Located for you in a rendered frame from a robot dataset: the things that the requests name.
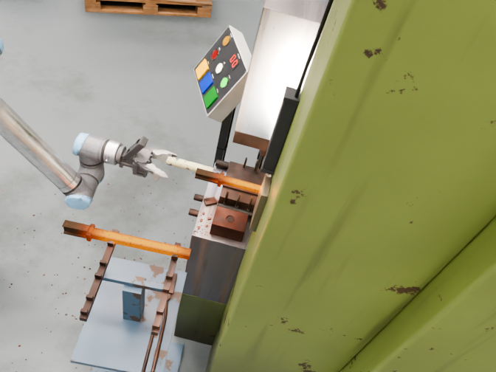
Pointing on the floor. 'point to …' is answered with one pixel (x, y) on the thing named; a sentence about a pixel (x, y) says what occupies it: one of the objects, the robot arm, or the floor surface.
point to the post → (223, 137)
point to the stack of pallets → (204, 9)
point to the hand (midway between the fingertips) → (171, 164)
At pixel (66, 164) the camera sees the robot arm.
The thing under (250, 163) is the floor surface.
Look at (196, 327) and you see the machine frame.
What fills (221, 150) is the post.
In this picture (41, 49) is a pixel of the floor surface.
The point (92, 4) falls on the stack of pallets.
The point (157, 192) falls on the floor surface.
